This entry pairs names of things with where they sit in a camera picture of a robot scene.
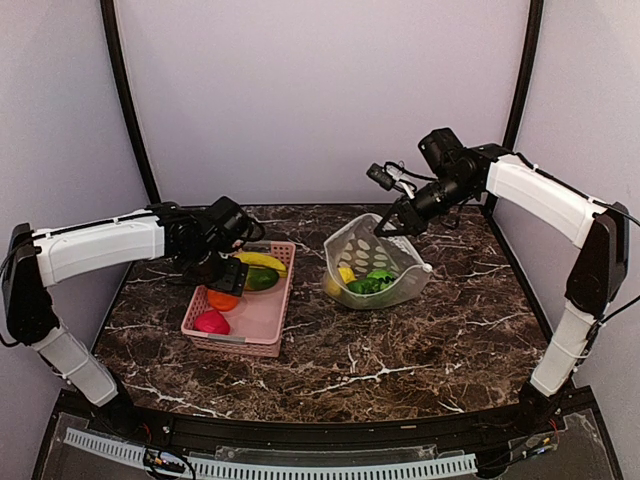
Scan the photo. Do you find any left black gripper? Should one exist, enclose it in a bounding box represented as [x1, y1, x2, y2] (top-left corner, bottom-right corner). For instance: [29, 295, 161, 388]
[181, 244, 250, 296]

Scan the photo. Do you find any left black frame post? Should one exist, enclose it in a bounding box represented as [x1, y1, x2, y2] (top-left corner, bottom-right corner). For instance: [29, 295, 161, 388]
[99, 0, 161, 204]

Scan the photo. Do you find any pink plastic basket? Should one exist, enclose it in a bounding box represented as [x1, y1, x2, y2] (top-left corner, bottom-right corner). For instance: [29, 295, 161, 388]
[181, 241, 296, 358]

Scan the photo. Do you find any yellow toy banana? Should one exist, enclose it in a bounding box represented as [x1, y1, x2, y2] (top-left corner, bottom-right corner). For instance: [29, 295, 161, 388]
[234, 252, 288, 278]

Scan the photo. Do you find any black front rail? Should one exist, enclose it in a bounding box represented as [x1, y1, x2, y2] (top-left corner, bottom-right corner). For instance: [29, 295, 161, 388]
[56, 387, 594, 462]

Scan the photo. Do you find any orange green toy mango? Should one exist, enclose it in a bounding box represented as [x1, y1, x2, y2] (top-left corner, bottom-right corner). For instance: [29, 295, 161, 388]
[245, 266, 280, 292]

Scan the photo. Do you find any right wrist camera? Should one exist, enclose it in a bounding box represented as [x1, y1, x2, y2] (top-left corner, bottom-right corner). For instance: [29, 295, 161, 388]
[418, 127, 463, 178]

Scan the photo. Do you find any right black frame post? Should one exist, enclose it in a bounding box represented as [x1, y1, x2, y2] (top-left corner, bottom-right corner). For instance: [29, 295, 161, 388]
[482, 0, 545, 209]

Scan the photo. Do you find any white slotted cable duct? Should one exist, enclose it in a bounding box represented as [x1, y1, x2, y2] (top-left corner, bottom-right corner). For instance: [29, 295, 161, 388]
[63, 427, 477, 479]

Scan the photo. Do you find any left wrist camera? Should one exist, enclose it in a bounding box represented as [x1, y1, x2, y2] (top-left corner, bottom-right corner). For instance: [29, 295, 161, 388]
[205, 196, 265, 254]

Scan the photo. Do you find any orange toy fruit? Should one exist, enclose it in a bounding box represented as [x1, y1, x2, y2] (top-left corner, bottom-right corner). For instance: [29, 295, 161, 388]
[207, 289, 241, 312]

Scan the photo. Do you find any green toy watermelon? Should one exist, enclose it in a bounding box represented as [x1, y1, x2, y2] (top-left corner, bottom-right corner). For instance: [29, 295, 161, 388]
[347, 270, 396, 295]

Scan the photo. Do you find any yellow toy lemon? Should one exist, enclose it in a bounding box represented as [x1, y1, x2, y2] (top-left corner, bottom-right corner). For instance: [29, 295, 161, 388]
[325, 267, 357, 297]

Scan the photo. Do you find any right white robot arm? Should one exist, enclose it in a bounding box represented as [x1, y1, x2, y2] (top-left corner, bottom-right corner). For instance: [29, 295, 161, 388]
[367, 141, 630, 434]

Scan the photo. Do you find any clear dotted zip bag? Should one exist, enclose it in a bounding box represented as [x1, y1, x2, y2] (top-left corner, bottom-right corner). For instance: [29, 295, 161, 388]
[322, 213, 433, 310]

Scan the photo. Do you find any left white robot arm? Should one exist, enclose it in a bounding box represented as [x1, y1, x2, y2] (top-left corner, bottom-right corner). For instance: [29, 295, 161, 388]
[1, 196, 264, 436]

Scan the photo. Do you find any red toy fruit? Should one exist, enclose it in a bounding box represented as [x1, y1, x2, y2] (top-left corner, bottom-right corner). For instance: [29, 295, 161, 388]
[194, 310, 231, 335]

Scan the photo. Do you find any black frame post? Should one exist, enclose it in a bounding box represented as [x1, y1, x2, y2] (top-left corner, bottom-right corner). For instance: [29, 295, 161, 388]
[99, 0, 161, 204]
[482, 0, 545, 209]

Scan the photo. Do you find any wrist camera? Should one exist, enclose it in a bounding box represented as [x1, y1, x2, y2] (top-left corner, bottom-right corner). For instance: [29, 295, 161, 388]
[205, 196, 265, 254]
[418, 127, 463, 178]

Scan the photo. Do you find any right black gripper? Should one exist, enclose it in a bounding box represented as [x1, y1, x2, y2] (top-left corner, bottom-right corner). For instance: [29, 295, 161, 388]
[374, 171, 476, 236]

